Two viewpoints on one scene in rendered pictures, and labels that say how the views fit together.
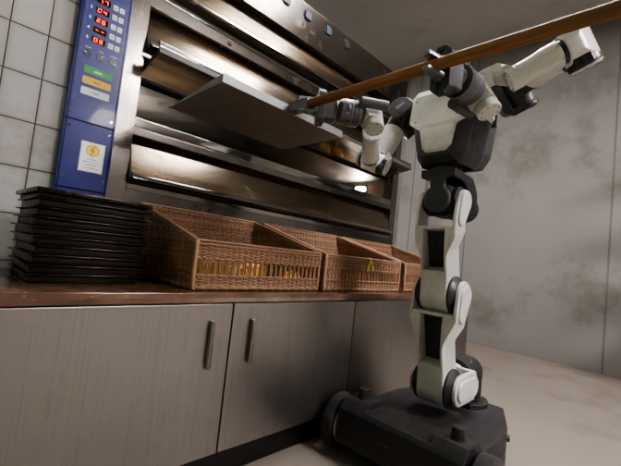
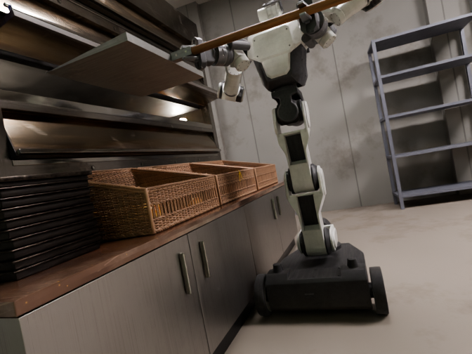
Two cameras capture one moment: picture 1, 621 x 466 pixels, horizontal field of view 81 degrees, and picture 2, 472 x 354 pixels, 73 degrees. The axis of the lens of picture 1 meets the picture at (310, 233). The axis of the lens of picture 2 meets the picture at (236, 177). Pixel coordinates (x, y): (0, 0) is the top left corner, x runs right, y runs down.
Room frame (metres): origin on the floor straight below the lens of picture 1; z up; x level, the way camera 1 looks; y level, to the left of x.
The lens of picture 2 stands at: (0.02, 0.48, 0.73)
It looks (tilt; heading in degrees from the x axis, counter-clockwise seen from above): 1 degrees down; 336
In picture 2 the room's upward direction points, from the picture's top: 11 degrees counter-clockwise
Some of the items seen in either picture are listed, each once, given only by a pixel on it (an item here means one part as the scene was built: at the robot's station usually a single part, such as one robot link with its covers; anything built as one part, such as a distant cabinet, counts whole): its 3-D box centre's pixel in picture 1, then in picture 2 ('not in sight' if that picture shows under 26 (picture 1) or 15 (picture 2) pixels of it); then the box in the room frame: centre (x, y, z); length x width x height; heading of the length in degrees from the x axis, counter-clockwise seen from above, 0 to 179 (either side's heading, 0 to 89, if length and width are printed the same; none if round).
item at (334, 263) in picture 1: (331, 257); (201, 180); (1.84, -0.12, 0.72); 0.56 x 0.49 x 0.28; 133
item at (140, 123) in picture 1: (298, 175); (146, 118); (2.04, 0.10, 1.16); 1.80 x 0.06 x 0.04; 134
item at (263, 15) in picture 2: not in sight; (269, 15); (1.36, -0.47, 1.47); 0.10 x 0.07 x 0.09; 41
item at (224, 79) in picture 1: (260, 119); (135, 72); (1.36, 0.24, 1.21); 0.55 x 0.36 x 0.03; 135
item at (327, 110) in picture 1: (334, 110); (208, 54); (1.20, -0.03, 1.21); 0.12 x 0.10 x 0.13; 100
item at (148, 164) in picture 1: (298, 200); (154, 140); (2.02, 0.08, 1.02); 1.79 x 0.11 x 0.19; 134
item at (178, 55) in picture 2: (300, 106); (182, 54); (1.20, 0.08, 1.21); 0.09 x 0.04 x 0.03; 45
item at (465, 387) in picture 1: (443, 381); (317, 239); (1.46, -0.58, 0.28); 0.21 x 0.20 x 0.13; 135
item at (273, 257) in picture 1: (230, 247); (139, 192); (1.43, 0.30, 0.72); 0.56 x 0.49 x 0.28; 136
